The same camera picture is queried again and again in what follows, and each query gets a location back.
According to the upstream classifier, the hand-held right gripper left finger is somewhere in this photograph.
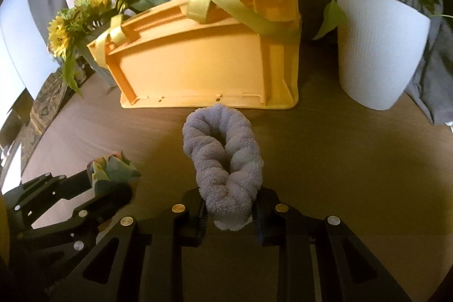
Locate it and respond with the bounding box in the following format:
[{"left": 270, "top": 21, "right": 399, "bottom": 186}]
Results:
[{"left": 50, "top": 189, "right": 209, "bottom": 302}]

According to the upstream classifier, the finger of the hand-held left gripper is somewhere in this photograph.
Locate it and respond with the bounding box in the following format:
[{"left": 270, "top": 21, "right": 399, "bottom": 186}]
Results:
[
  {"left": 19, "top": 183, "right": 134, "bottom": 255},
  {"left": 2, "top": 168, "right": 96, "bottom": 235}
]

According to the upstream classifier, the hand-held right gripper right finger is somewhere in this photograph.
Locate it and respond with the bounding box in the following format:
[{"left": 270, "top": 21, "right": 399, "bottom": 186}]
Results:
[{"left": 252, "top": 187, "right": 413, "bottom": 302}]

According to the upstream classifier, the grey fluffy twisted towel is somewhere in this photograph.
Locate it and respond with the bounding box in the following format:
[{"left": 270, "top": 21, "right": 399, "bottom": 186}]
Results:
[{"left": 182, "top": 103, "right": 264, "bottom": 231}]

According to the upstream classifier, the yellow plastic basket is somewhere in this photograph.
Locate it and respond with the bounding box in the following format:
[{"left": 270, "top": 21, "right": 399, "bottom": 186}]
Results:
[{"left": 87, "top": 0, "right": 303, "bottom": 110}]

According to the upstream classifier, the patterned table runner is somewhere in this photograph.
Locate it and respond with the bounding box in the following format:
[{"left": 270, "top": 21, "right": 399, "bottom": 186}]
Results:
[{"left": 21, "top": 70, "right": 76, "bottom": 179}]

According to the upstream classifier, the glass vase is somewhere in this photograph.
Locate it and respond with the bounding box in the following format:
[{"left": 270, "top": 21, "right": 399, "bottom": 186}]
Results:
[{"left": 76, "top": 51, "right": 119, "bottom": 88}]

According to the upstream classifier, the artificial sunflower bouquet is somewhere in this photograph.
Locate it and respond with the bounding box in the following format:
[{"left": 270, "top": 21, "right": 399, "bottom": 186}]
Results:
[{"left": 47, "top": 0, "right": 170, "bottom": 97}]

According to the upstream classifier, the white ribbed plant pot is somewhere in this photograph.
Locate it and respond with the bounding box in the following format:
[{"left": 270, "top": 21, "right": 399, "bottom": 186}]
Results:
[{"left": 336, "top": 0, "right": 431, "bottom": 111}]

